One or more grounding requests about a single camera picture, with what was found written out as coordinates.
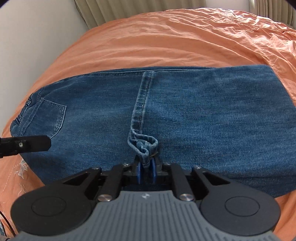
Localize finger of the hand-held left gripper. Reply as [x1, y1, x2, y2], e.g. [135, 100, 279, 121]
[0, 135, 52, 158]

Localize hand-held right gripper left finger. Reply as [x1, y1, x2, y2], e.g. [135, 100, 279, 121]
[63, 159, 142, 202]

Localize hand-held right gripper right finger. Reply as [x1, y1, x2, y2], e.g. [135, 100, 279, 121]
[150, 158, 230, 202]

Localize blue denim pants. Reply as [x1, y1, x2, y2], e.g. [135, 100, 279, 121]
[10, 66, 296, 199]

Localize orange bed sheet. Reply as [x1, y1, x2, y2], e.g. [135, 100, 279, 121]
[0, 7, 296, 241]

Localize beige pleated curtain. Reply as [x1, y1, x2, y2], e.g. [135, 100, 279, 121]
[250, 0, 296, 26]
[74, 0, 207, 26]

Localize black cable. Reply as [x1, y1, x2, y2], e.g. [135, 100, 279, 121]
[0, 210, 17, 235]

